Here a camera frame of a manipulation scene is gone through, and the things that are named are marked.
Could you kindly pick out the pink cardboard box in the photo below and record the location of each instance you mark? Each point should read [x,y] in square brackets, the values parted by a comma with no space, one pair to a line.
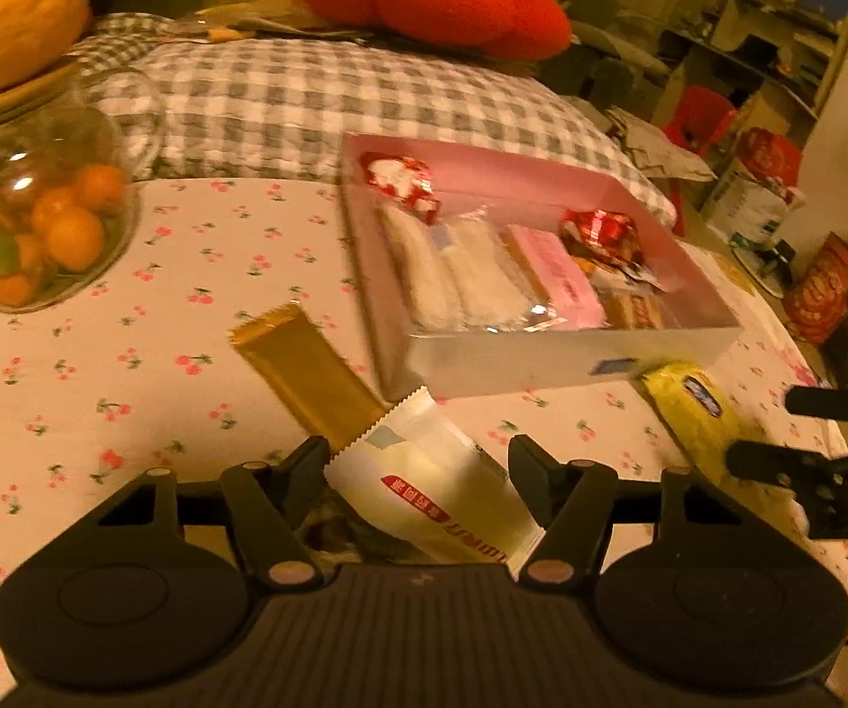
[511,189]

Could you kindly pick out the glass jar with oranges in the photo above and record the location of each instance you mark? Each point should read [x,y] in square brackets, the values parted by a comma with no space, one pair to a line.
[72,147]

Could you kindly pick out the silver truffle chocolate packet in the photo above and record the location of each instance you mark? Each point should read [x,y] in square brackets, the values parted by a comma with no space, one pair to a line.
[333,535]

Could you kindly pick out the orange patterned gift bag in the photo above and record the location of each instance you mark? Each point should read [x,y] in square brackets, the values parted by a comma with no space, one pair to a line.
[817,304]

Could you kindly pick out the red chair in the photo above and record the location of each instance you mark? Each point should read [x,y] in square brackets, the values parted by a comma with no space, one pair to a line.
[700,119]

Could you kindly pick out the dark red snack packet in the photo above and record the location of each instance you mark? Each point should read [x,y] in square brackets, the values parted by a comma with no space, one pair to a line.
[604,236]
[405,180]

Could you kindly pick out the cherry print tablecloth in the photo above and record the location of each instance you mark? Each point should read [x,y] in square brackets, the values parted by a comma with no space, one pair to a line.
[137,369]

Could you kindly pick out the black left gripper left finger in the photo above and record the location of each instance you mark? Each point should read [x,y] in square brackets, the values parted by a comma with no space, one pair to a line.
[266,504]

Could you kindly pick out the cream white snack packet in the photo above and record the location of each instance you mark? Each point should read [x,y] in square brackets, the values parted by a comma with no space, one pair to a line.
[418,477]

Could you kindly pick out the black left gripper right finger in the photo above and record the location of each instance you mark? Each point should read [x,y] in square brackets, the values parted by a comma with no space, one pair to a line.
[572,504]

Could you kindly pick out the small white labelled packet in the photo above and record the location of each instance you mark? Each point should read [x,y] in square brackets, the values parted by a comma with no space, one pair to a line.
[603,276]

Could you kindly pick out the clear white rice cake packet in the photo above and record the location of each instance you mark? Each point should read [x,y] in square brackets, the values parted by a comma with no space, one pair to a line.
[430,289]

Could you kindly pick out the yellow noodle snack packet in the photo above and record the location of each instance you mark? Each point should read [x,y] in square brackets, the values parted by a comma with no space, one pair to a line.
[700,416]

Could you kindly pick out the pink wafer snack packet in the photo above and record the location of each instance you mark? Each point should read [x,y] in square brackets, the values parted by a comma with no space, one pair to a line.
[566,292]

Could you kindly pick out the gold foil snack bar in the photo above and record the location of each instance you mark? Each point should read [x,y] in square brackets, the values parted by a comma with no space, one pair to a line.
[309,376]

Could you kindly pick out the grey checked cushion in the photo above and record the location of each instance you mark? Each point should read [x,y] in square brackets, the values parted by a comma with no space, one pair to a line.
[277,108]

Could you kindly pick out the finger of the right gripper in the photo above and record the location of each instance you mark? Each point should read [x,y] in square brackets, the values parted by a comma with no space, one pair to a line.
[778,465]

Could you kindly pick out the small brown biscuit packet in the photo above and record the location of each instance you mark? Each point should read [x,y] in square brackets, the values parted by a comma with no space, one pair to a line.
[627,309]

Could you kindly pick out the white plastic bag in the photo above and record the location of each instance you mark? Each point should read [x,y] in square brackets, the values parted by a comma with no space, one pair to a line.
[745,211]

